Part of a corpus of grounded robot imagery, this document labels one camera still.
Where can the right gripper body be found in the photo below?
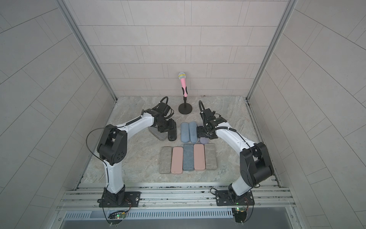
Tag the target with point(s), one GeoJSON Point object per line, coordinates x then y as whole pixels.
{"type": "Point", "coordinates": [205, 131]}

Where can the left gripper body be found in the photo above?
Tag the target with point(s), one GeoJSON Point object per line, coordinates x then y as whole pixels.
{"type": "Point", "coordinates": [165, 125]}

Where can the blue case beige lining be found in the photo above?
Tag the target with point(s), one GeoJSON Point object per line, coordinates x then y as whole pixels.
{"type": "Point", "coordinates": [193, 132]}

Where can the grey purple glasses case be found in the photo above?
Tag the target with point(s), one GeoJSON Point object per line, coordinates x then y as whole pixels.
{"type": "Point", "coordinates": [204, 140]}

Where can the brown black glasses case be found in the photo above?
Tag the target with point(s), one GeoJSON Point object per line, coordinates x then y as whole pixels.
{"type": "Point", "coordinates": [172, 130]}

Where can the clear case pink glasses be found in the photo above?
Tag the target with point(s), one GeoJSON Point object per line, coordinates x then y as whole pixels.
{"type": "Point", "coordinates": [185, 133]}

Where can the pink grey case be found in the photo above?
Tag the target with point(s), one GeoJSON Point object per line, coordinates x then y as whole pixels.
{"type": "Point", "coordinates": [199, 157]}

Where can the mint case yellow glasses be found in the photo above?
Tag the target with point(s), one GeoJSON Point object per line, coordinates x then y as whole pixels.
{"type": "Point", "coordinates": [165, 160]}

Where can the beige case with glasses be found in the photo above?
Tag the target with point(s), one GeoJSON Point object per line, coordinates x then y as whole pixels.
{"type": "Point", "coordinates": [155, 132]}

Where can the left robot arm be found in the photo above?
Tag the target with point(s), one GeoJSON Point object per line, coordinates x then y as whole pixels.
{"type": "Point", "coordinates": [112, 149]}

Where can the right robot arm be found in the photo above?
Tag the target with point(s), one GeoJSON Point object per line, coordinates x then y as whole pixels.
{"type": "Point", "coordinates": [255, 162]}

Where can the pink toy microphone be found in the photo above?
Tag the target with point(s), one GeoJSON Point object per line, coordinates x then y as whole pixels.
{"type": "Point", "coordinates": [182, 78]}

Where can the right circuit board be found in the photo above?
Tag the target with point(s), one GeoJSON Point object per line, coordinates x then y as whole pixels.
{"type": "Point", "coordinates": [239, 215]}

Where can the circuit board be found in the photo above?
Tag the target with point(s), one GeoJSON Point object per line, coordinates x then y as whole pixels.
{"type": "Point", "coordinates": [239, 215]}
{"type": "Point", "coordinates": [118, 215]}

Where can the left circuit board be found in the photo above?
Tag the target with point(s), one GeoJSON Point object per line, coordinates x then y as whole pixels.
{"type": "Point", "coordinates": [118, 215]}

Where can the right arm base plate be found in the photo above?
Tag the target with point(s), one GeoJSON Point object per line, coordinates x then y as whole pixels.
{"type": "Point", "coordinates": [226, 198]}

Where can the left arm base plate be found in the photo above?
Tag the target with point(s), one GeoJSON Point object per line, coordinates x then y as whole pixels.
{"type": "Point", "coordinates": [128, 199]}

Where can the aluminium mounting rail frame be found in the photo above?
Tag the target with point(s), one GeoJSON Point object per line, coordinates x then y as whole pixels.
{"type": "Point", "coordinates": [274, 206]}

